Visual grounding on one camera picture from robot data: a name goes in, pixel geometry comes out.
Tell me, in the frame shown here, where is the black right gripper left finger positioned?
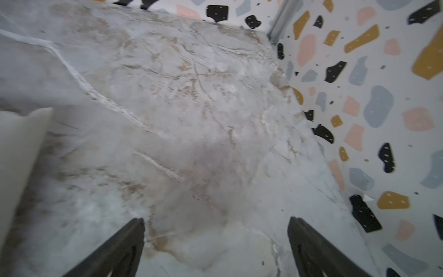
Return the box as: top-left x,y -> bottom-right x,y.
64,218 -> 145,277

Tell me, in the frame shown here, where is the aluminium corner post right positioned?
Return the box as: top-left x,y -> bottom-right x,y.
267,0 -> 303,46

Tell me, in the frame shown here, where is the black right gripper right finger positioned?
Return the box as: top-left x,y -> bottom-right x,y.
287,217 -> 369,277

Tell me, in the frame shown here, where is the cream cloth bag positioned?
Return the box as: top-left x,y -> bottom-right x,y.
1,107 -> 53,246

